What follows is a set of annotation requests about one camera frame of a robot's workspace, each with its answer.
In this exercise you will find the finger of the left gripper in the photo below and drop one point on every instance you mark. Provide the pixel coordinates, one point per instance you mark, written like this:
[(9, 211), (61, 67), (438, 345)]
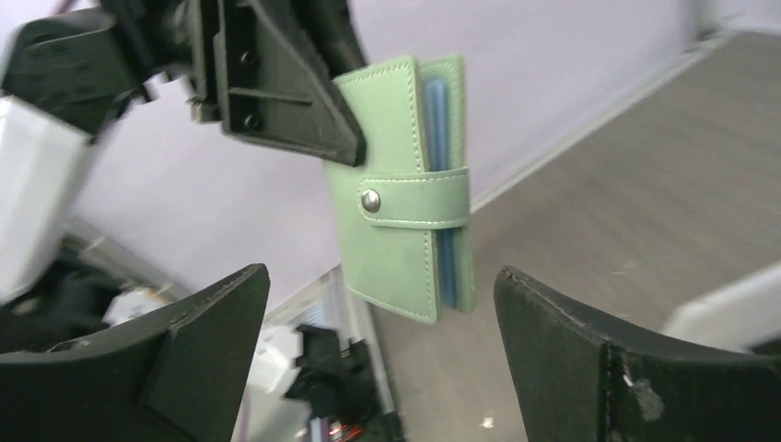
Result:
[(249, 77), (325, 29)]

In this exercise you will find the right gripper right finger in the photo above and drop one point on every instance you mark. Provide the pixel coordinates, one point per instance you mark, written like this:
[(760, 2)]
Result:
[(581, 374)]

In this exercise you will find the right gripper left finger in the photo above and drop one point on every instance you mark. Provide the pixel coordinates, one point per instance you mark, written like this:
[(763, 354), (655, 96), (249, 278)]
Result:
[(174, 374)]

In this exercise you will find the green card holder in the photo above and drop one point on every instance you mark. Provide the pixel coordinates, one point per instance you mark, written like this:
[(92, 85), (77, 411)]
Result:
[(402, 217)]

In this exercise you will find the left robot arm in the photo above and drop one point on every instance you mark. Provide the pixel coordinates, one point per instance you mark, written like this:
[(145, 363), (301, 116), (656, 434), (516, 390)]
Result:
[(68, 79)]

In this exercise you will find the white plastic bin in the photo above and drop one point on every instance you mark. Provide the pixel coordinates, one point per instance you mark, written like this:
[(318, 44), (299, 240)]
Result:
[(735, 317)]

